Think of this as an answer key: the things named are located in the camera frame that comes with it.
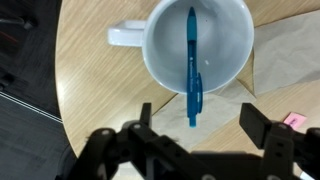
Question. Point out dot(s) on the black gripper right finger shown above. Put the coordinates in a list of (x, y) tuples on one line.
[(255, 121)]

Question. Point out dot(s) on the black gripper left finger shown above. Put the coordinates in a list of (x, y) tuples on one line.
[(145, 115)]

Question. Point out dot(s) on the blue pen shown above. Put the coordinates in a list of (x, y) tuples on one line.
[(192, 66)]

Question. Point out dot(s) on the white mug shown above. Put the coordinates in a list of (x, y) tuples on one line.
[(166, 50)]

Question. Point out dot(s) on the brown paper napkin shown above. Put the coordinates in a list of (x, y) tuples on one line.
[(286, 53), (216, 113)]

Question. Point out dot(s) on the pink paper packet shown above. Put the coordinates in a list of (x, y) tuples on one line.
[(295, 120)]

